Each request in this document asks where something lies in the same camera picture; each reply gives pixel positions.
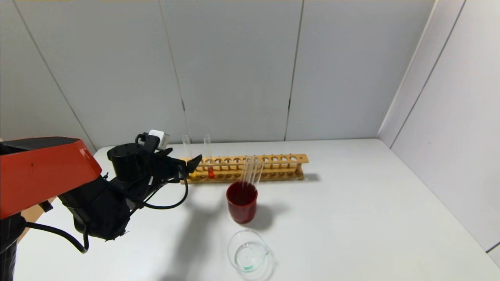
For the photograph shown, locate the test tube with red pigment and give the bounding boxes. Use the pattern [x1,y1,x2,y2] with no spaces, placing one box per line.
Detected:
[204,135,216,180]

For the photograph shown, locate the test tube with yellow pigment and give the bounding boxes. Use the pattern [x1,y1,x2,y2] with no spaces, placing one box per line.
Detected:
[182,135,198,180]

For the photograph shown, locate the wooden test tube rack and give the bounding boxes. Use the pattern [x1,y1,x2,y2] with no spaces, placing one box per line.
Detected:
[180,154,309,185]

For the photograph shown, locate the red plastic cup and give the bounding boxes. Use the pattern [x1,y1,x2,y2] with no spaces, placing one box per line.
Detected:
[226,181,258,224]

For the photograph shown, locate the clear glass beaker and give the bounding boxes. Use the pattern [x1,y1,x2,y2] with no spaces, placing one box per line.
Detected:
[227,229,275,281]

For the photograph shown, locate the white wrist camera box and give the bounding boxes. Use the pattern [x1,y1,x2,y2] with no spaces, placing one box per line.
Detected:
[148,130,171,151]

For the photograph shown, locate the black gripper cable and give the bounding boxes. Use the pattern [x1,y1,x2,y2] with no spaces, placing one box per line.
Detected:
[133,166,189,210]

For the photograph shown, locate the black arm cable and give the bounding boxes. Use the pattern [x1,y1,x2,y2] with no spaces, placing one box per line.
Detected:
[23,222,89,254]

